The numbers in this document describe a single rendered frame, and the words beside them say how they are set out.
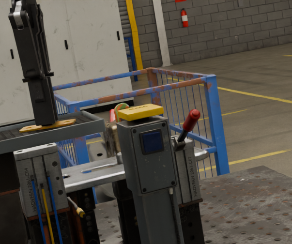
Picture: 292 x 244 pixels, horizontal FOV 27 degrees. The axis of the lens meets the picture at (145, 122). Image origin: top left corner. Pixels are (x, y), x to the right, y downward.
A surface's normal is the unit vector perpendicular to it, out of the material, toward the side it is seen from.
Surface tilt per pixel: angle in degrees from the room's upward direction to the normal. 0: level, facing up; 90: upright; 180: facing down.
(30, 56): 100
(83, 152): 90
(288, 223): 0
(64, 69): 90
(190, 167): 90
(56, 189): 90
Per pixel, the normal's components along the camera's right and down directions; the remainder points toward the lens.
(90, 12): 0.25, 0.12
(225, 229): -0.16, -0.97
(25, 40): 0.00, 0.33
